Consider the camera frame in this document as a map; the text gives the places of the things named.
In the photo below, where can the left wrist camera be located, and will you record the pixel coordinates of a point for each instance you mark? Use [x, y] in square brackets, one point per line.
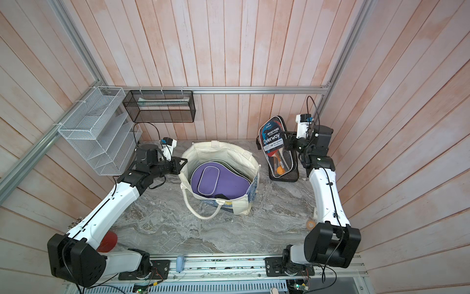
[168, 145]

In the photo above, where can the red round object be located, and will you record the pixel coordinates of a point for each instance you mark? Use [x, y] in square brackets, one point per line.
[108, 243]

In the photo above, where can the white wire mesh shelf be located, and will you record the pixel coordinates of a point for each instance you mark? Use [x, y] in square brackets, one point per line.
[101, 134]

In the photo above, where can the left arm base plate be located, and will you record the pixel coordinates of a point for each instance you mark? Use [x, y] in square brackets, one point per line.
[152, 269]

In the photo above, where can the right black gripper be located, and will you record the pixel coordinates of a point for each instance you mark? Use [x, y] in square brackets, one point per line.
[289, 145]

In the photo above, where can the Deerway paddle set clear case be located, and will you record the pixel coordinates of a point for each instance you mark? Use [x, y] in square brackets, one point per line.
[270, 141]

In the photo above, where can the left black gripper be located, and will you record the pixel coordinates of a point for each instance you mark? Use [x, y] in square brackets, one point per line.
[177, 166]

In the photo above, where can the aluminium front rail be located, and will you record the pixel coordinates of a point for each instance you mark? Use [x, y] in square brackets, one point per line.
[234, 274]

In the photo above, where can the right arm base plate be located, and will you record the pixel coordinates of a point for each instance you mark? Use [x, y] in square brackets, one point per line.
[277, 267]

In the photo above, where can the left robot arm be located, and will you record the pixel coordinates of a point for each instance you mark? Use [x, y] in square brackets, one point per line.
[74, 256]

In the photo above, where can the purple paddle cover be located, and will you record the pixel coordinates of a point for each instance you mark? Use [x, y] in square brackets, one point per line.
[215, 180]

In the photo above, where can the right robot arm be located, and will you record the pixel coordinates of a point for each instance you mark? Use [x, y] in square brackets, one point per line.
[332, 241]

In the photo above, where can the red paddle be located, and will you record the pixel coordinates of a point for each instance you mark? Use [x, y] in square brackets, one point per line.
[290, 177]

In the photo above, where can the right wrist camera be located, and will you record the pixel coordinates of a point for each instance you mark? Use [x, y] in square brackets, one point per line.
[303, 125]

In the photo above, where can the black mesh wall basket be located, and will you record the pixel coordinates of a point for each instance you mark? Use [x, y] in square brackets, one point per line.
[160, 106]

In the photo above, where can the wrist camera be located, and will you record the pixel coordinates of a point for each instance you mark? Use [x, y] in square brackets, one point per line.
[168, 145]
[303, 125]

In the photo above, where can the cream canvas tote bag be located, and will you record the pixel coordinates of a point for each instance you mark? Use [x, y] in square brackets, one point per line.
[235, 158]

